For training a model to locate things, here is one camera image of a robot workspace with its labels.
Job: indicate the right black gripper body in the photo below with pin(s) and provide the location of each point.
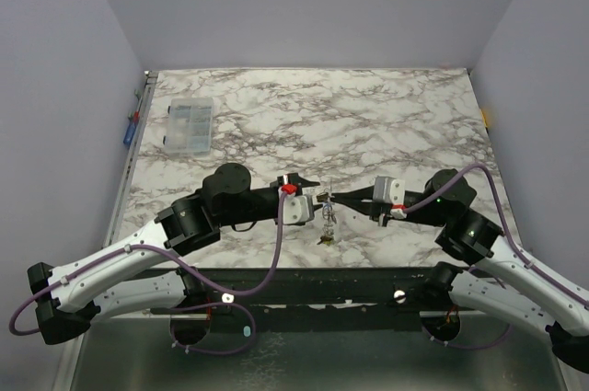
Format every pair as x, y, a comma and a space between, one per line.
376, 206

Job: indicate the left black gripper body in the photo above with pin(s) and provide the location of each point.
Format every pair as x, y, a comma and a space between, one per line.
287, 179

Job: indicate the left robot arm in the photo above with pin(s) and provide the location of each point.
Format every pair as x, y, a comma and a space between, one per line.
146, 269

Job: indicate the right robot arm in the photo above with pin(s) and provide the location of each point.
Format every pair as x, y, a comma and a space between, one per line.
531, 294

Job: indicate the blue key tag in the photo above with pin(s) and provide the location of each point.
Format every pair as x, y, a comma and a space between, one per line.
327, 212

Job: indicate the clear plastic organizer box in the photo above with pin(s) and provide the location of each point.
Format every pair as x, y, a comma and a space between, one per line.
189, 126

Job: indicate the yellow clip right edge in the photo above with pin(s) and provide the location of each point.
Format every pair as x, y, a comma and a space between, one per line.
485, 118

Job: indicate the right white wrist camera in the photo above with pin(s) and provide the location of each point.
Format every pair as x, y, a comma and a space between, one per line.
389, 190

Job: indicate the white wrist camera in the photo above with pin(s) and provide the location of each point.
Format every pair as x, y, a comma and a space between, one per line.
389, 190
298, 209

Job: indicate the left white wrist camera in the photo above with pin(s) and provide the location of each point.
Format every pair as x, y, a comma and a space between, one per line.
298, 209

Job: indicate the black table edge rail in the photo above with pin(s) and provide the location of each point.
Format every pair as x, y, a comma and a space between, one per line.
304, 300

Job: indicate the blue clamp on wall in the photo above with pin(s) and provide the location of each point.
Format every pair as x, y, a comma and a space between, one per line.
131, 129

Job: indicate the aluminium side rail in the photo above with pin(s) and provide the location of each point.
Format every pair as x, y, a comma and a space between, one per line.
144, 100

